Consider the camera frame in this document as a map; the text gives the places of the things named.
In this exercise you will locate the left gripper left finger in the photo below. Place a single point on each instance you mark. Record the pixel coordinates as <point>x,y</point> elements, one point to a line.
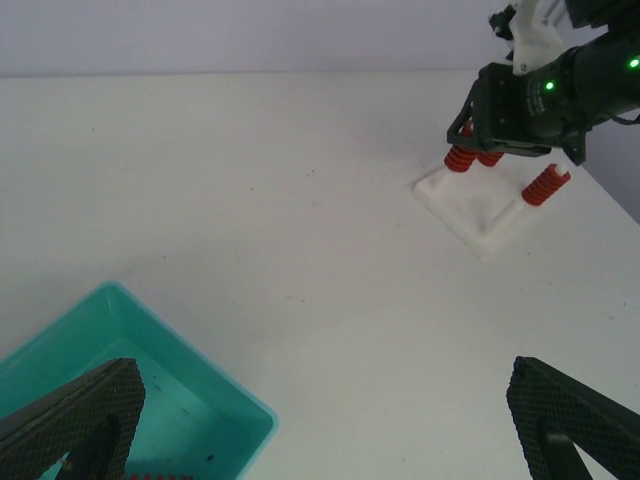
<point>85,427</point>

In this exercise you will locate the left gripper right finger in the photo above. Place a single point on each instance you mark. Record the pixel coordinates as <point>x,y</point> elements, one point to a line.
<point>555,416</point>

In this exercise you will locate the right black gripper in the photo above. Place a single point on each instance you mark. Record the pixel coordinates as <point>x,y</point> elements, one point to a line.
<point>525,116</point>

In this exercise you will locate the teal plastic bin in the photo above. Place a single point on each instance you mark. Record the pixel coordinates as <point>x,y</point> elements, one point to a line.
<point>196,419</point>

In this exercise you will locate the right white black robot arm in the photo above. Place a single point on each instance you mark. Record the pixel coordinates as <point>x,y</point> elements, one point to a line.
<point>572,65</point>

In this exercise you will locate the white peg stand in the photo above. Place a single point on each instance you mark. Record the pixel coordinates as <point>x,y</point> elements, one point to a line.
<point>483,207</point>

